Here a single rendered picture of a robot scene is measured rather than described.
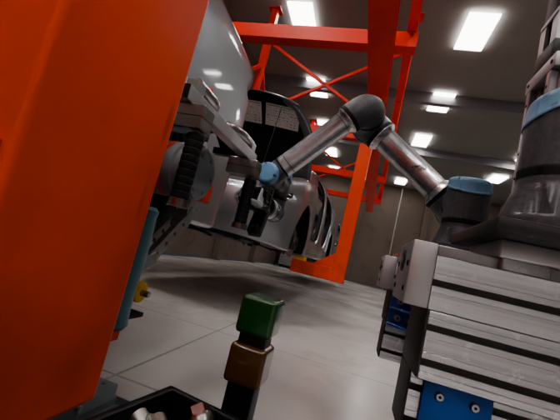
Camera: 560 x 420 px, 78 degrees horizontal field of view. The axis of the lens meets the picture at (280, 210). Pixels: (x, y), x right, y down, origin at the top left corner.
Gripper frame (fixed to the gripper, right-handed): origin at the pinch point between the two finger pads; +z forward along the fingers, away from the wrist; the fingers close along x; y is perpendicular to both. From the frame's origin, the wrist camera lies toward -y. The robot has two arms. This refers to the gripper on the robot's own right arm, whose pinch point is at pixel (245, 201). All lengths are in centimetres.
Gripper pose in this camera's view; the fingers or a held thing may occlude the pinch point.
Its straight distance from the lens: 100.7
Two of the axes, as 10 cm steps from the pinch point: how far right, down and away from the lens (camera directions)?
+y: 2.3, -9.7, 1.2
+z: -2.3, -1.7, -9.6
